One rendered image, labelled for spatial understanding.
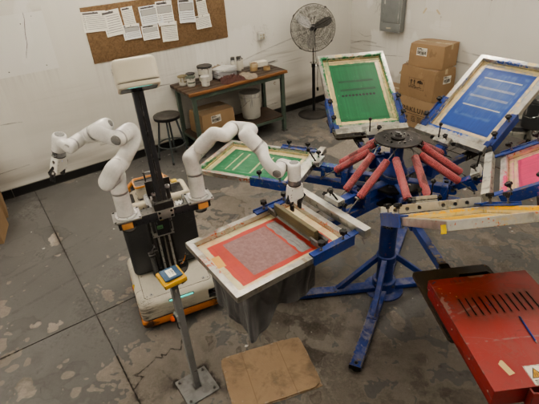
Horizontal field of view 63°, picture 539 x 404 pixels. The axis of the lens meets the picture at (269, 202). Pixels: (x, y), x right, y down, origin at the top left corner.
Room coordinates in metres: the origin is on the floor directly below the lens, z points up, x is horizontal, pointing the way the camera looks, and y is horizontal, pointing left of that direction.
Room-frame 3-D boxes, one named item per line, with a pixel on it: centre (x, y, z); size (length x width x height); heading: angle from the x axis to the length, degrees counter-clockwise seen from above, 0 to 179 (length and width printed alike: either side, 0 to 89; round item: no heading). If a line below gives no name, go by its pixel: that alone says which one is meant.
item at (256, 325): (1.83, -0.05, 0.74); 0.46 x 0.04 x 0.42; 123
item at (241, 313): (1.87, 0.27, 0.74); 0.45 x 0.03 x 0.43; 33
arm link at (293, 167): (2.16, -0.12, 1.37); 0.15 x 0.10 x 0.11; 71
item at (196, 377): (1.82, 0.56, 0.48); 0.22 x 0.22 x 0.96; 33
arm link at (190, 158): (2.35, 0.43, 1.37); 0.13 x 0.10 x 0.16; 161
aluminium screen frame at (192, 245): (2.03, 0.02, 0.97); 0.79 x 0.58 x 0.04; 123
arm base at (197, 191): (2.35, 0.44, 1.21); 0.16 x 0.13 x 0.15; 22
